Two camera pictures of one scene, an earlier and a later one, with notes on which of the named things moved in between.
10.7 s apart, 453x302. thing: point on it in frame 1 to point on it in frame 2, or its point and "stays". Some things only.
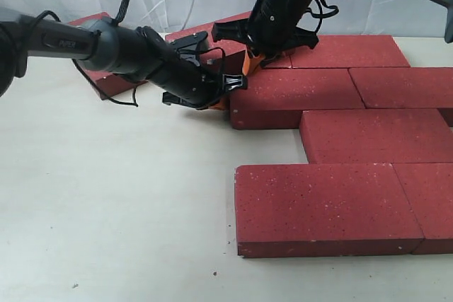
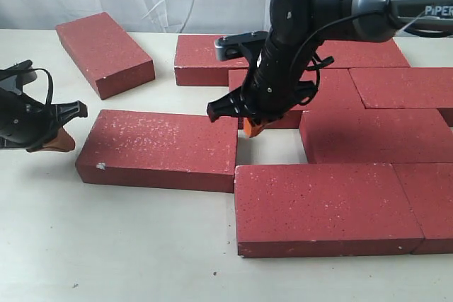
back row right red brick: x=350 y=51 stays
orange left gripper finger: x=222 y=105 to x=62 y=142
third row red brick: x=375 y=136 stays
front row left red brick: x=316 y=210 stays
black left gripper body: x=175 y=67 to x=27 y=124
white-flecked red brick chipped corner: x=230 y=56 to x=184 y=150
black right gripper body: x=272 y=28 to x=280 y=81
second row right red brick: x=404 y=88 stays
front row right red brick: x=428 y=187 stays
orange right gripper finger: x=251 y=63 to x=250 y=129
